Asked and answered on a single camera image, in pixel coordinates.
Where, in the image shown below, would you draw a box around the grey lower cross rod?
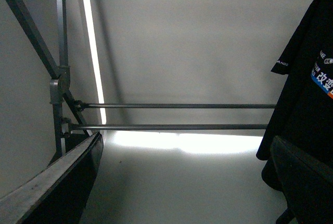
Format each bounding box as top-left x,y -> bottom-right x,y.
63,124 -> 267,130

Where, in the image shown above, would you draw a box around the grey vertical rack pole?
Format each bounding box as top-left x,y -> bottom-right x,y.
50,0 -> 70,160

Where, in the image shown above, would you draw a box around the grey upper cross rod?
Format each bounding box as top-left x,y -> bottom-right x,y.
74,100 -> 276,111

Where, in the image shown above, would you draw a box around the black printed t-shirt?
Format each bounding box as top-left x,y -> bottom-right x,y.
256,0 -> 333,191

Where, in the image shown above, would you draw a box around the grey cross rod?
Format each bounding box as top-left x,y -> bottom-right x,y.
63,124 -> 267,130
74,100 -> 276,111

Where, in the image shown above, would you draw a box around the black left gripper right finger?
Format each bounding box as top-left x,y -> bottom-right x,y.
271,136 -> 332,223

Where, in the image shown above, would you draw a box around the grey diagonal rack brace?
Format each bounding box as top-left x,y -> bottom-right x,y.
6,0 -> 86,137

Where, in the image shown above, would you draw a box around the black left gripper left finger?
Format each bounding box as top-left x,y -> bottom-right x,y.
1,132 -> 104,223

